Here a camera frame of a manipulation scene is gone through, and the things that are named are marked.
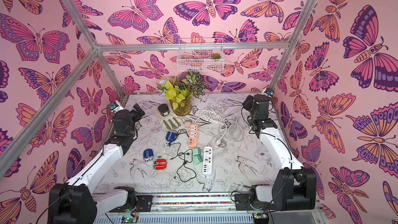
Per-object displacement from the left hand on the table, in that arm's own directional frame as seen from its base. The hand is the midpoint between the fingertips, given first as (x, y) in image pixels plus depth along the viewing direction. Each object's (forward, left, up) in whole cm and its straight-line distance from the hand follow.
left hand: (133, 106), depth 82 cm
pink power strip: (-5, -31, -21) cm, 38 cm away
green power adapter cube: (-19, -34, -21) cm, 44 cm away
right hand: (+4, -64, +2) cm, 64 cm away
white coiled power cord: (0, -56, -20) cm, 59 cm away
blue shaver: (-5, -17, -21) cm, 28 cm away
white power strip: (-20, -40, -22) cm, 50 cm away
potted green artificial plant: (+16, -23, -2) cm, 28 cm away
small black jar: (+14, -10, -20) cm, 26 cm away
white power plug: (-9, -46, -22) cm, 52 cm away
